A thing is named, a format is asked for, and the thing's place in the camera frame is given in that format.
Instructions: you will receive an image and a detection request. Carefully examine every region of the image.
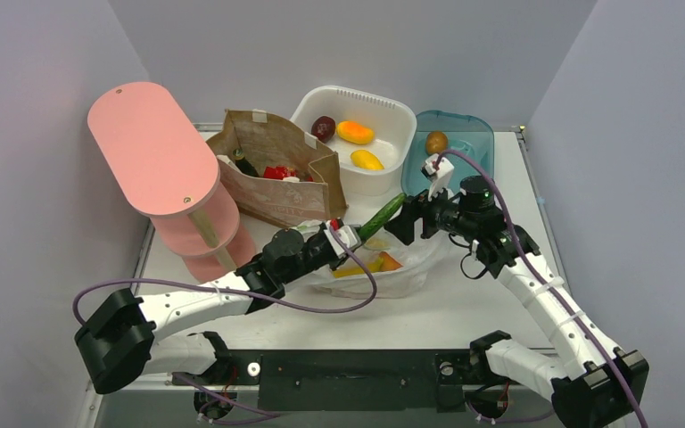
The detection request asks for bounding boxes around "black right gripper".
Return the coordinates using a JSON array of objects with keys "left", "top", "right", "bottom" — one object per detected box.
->
[{"left": 386, "top": 177, "right": 478, "bottom": 244}]

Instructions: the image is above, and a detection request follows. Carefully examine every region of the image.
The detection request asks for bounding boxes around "green cucumber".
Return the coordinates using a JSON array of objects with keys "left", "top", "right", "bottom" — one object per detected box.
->
[{"left": 358, "top": 193, "right": 407, "bottom": 243}]

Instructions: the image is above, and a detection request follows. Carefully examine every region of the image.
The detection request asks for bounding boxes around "white plastic grocery bag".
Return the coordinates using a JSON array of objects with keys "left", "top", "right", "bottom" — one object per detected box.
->
[{"left": 293, "top": 229, "right": 450, "bottom": 300}]

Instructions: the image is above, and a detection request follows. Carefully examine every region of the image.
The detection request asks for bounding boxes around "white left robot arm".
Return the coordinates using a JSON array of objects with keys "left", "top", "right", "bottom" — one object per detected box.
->
[{"left": 74, "top": 219, "right": 361, "bottom": 394}]

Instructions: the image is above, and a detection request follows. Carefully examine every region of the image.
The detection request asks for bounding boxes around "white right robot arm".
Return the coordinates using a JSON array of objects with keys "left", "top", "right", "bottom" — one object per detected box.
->
[{"left": 384, "top": 177, "right": 649, "bottom": 427}]

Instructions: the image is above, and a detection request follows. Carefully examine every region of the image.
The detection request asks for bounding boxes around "teal transparent plastic tub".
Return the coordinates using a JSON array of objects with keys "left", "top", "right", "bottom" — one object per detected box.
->
[{"left": 400, "top": 110, "right": 494, "bottom": 195}]

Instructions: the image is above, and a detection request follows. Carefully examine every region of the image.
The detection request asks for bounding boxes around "red package in paper bag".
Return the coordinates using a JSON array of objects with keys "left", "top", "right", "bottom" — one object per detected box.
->
[{"left": 262, "top": 166, "right": 314, "bottom": 182}]

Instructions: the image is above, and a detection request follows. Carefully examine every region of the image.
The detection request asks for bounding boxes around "brown kiwi fruit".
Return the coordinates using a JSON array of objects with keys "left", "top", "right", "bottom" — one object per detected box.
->
[{"left": 425, "top": 131, "right": 450, "bottom": 156}]

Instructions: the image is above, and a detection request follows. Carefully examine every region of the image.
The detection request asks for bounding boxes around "dark green bottle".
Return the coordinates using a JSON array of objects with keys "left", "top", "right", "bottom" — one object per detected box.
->
[{"left": 233, "top": 148, "right": 260, "bottom": 177}]

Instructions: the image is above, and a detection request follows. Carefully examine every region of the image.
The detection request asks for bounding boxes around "white plastic basket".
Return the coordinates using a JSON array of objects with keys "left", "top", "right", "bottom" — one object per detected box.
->
[{"left": 291, "top": 86, "right": 417, "bottom": 196}]

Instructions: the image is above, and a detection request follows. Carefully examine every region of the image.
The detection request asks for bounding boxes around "dark red plum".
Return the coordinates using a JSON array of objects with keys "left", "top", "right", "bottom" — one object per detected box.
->
[{"left": 310, "top": 116, "right": 336, "bottom": 144}]

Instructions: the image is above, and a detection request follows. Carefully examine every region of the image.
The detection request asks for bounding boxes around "orange yellow mango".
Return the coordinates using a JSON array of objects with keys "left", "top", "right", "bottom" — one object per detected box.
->
[{"left": 336, "top": 120, "right": 376, "bottom": 145}]

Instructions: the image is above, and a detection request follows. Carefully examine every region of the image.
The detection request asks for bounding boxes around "pink tiered shelf stand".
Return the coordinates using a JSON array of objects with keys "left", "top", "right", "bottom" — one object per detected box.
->
[{"left": 87, "top": 82, "right": 256, "bottom": 282}]

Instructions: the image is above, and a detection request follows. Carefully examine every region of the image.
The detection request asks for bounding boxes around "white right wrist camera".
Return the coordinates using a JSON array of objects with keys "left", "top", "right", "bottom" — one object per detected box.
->
[{"left": 421, "top": 153, "right": 454, "bottom": 201}]

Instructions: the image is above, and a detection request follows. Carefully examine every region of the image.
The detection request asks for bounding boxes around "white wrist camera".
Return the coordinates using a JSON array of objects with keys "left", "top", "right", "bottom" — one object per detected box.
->
[
  {"left": 421, "top": 153, "right": 454, "bottom": 201},
  {"left": 326, "top": 219, "right": 363, "bottom": 256}
]

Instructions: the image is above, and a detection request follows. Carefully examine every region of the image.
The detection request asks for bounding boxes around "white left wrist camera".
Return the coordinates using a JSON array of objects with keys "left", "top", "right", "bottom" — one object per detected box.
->
[{"left": 326, "top": 219, "right": 363, "bottom": 256}]

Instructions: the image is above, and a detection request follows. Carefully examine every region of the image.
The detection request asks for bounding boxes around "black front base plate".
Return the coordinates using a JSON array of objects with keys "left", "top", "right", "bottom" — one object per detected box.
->
[{"left": 172, "top": 349, "right": 509, "bottom": 413}]

